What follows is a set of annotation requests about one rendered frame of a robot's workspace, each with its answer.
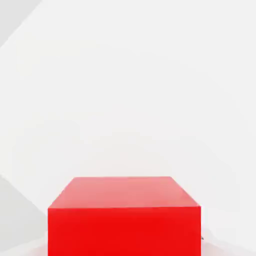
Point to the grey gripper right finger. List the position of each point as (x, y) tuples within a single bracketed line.
[(210, 248)]

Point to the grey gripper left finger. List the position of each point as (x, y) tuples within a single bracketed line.
[(38, 250)]

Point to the small red cube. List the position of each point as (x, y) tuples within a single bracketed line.
[(124, 230)]

